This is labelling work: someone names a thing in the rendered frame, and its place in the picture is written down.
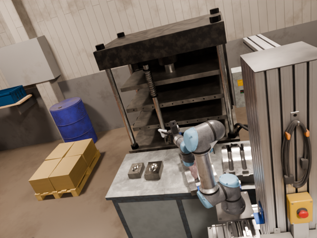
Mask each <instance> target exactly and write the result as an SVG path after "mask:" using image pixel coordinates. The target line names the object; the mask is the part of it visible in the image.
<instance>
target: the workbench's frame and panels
mask: <svg viewBox="0 0 317 238"><path fill-rule="evenodd" d="M244 191H247V192H248V195H249V198H250V202H251V205H255V204H257V199H256V190H255V189H242V190H241V192H244ZM106 200H112V202H113V204H114V206H115V209H116V211H117V213H118V216H119V218H120V220H121V222H122V224H123V226H124V229H125V231H126V233H127V235H128V238H209V234H208V227H212V225H216V224H220V223H218V218H217V210H216V206H214V207H211V208H206V207H205V206H204V205H203V204H202V202H201V201H200V199H199V197H198V195H193V196H192V195H191V193H179V194H164V195H141V196H125V197H110V198H106Z"/></svg>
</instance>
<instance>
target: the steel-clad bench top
mask: <svg viewBox="0 0 317 238"><path fill-rule="evenodd" d="M231 143H232V144H240V143H241V144H242V143H249V144H250V141H249V140H248V141H239V142H231ZM231 143H223V144H215V145H214V146H213V147H214V151H215V154H214V151H213V152H211V153H210V158H211V162H212V164H213V167H214V169H215V172H216V174H217V176H218V178H219V177H220V176H221V175H223V174H224V171H223V157H222V146H223V145H230V144H231ZM179 153H180V149H179V148H176V149H167V150H159V151H150V152H142V153H130V154H126V156H125V158H124V160H123V162H122V164H121V166H120V168H119V170H118V172H117V174H116V176H115V178H114V180H113V182H112V184H111V186H110V188H109V191H108V193H107V195H106V197H105V198H110V197H125V196H148V195H164V194H179V193H190V189H189V186H188V183H187V180H186V177H185V174H184V170H183V168H182V165H181V161H180V158H179ZM156 161H162V162H163V165H164V168H163V171H162V175H161V179H155V180H146V179H145V176H144V173H145V171H146V168H147V165H148V162H156ZM142 162H143V163H144V166H145V168H144V171H143V174H142V177H141V178H129V177H128V172H129V170H130V167H131V165H132V163H142ZM241 187H242V189H255V182H252V183H241Z"/></svg>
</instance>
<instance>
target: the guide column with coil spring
mask: <svg viewBox="0 0 317 238"><path fill-rule="evenodd" d="M143 67H144V70H148V69H149V65H148V64H145V65H143ZM152 99H153V102H154V106H155V109H156V112H157V116H158V120H159V123H160V127H161V129H162V130H166V126H165V123H164V120H163V116H162V112H161V109H160V105H159V101H158V98H157V97H155V98H152ZM164 140H165V144H169V143H170V142H169V141H168V135H167V136H164Z"/></svg>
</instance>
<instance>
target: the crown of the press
mask: <svg viewBox="0 0 317 238"><path fill-rule="evenodd" d="M226 43H227V41H226V34H225V24H224V20H223V17H222V13H221V11H219V8H213V9H210V14H207V15H203V16H199V17H194V18H190V19H187V20H183V21H179V22H175V23H171V24H167V25H162V26H158V27H155V28H151V29H147V30H143V31H139V32H136V33H132V34H127V35H125V34H124V32H120V33H117V38H116V39H114V40H112V41H111V42H109V43H107V44H106V45H104V44H103V43H101V44H98V45H95V48H96V51H94V52H93V54H94V57H95V60H96V62H97V65H98V68H99V71H102V70H106V69H111V68H117V67H121V66H125V65H130V64H134V63H139V62H143V61H148V60H153V59H158V62H159V64H160V65H161V66H164V67H165V71H166V73H171V72H174V71H176V69H175V64H174V63H175V62H177V61H178V57H177V54H180V53H185V52H189V51H195V50H200V49H204V48H208V47H213V46H218V45H222V44H226Z"/></svg>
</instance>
